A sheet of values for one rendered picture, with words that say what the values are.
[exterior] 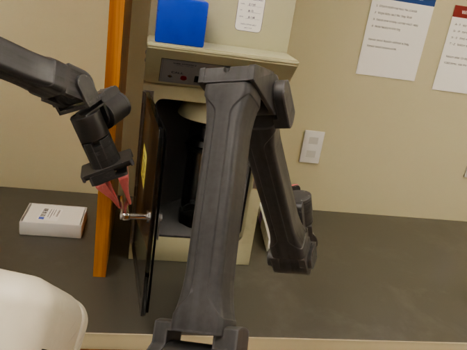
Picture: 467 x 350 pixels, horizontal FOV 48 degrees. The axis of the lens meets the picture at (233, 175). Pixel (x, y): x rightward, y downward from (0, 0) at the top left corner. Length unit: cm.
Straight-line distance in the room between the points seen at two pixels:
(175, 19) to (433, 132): 114
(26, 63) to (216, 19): 46
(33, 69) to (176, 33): 31
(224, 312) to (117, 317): 62
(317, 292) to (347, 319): 11
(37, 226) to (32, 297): 101
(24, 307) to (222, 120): 31
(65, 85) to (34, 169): 86
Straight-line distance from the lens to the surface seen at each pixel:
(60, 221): 148
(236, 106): 64
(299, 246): 94
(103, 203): 122
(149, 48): 110
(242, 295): 130
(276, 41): 124
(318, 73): 174
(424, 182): 202
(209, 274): 59
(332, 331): 126
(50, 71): 94
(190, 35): 110
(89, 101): 97
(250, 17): 122
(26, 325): 48
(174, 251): 138
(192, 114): 128
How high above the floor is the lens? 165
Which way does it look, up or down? 20 degrees down
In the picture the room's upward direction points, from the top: 9 degrees clockwise
